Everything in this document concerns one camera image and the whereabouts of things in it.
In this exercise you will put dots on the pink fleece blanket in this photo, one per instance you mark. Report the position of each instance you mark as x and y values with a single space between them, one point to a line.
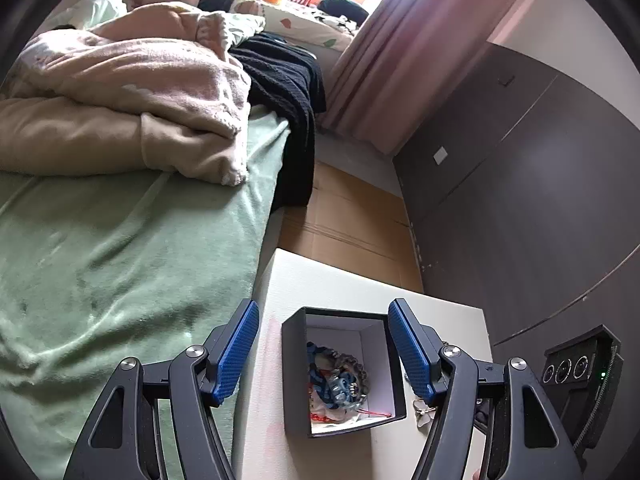
150 70

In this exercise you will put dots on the black cushion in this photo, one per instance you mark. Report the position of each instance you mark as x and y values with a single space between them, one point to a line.
345 7

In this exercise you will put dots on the pale green quilt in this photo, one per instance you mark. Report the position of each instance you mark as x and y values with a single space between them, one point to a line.
240 25

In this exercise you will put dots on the small silver trinket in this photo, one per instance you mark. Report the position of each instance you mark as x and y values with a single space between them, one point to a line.
423 412

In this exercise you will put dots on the dark wardrobe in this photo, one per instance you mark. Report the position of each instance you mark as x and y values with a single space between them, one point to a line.
525 185

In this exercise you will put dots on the beige duvet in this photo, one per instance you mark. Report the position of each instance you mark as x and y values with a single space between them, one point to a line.
65 135

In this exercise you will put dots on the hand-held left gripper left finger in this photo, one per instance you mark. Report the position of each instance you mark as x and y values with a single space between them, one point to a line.
235 355

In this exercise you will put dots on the white sticker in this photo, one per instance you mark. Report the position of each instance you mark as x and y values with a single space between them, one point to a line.
440 155

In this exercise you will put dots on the pile of beaded jewelry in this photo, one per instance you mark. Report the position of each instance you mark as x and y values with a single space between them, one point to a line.
340 375

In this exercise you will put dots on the pale green pillow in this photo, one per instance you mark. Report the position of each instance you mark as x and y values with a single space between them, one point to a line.
102 7

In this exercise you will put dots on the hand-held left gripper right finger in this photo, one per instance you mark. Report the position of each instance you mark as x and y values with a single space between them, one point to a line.
414 355

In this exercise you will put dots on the green bed sheet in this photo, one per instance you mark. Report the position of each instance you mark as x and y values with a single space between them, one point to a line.
125 270

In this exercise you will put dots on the black jewelry box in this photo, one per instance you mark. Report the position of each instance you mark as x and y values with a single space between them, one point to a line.
295 375

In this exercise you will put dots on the leaf print window seat cushion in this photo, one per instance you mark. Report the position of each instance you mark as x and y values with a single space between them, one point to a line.
305 27

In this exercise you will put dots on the black knitted garment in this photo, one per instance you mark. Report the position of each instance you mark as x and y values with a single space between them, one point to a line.
285 90

